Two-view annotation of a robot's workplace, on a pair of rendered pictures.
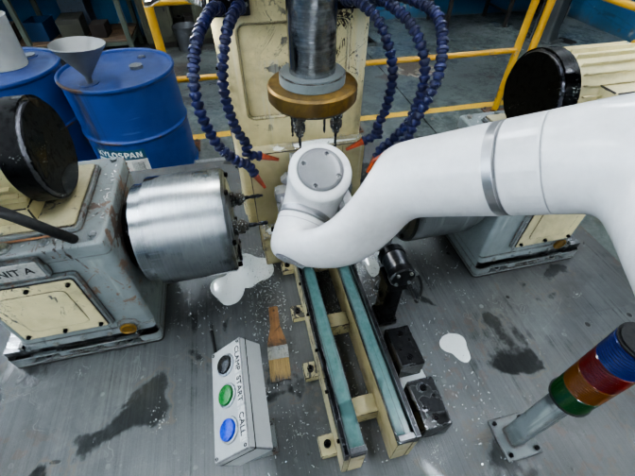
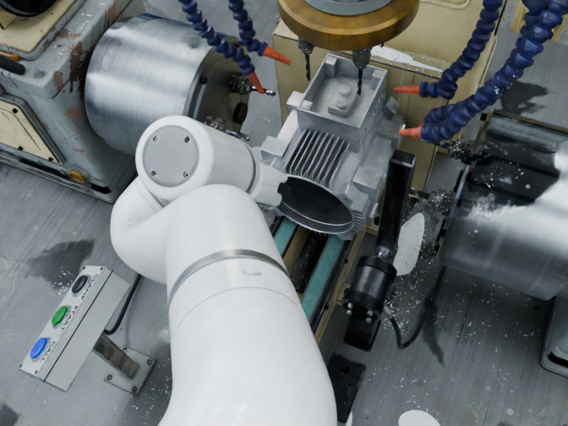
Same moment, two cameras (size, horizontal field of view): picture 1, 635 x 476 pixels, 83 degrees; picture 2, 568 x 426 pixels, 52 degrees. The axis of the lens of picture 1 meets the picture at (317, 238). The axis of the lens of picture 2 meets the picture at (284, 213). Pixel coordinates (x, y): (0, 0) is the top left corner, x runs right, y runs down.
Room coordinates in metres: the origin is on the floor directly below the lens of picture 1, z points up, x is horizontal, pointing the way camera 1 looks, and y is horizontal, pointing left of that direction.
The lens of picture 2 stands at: (0.21, -0.31, 1.82)
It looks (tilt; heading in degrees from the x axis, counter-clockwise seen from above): 60 degrees down; 44
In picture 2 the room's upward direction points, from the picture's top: 8 degrees counter-clockwise
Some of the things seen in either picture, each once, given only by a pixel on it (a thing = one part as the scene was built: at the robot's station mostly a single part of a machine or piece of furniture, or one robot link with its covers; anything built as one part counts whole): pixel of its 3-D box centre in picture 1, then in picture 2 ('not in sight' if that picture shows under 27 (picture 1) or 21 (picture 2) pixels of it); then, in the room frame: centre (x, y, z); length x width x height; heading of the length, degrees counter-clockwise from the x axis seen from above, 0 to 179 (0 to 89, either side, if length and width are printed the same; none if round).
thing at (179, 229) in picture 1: (169, 229); (150, 88); (0.59, 0.35, 1.04); 0.37 x 0.25 x 0.25; 103
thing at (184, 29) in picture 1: (187, 37); not in sight; (4.86, 1.62, 0.14); 0.30 x 0.30 x 0.27
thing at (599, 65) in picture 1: (569, 141); not in sight; (0.79, -0.63, 1.16); 0.33 x 0.26 x 0.42; 103
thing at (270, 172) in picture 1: (304, 189); (364, 103); (0.82, 0.04, 0.97); 0.30 x 0.11 x 0.34; 103
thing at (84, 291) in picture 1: (70, 261); (53, 73); (0.54, 0.58, 0.99); 0.35 x 0.31 x 0.37; 103
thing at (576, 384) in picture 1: (592, 380); not in sight; (0.21, -0.41, 1.10); 0.06 x 0.06 x 0.04
